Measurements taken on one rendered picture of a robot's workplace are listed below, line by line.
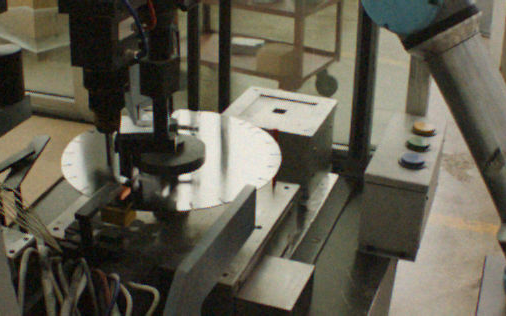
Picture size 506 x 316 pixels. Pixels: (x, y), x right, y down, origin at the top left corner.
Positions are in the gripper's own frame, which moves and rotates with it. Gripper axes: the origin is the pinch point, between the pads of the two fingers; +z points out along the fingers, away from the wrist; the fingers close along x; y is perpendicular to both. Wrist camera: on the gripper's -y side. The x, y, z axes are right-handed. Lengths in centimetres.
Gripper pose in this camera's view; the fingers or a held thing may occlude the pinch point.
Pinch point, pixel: (132, 118)
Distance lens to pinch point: 112.2
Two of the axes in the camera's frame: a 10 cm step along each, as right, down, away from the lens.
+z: 0.6, 10.0, -0.7
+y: 9.7, -0.7, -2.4
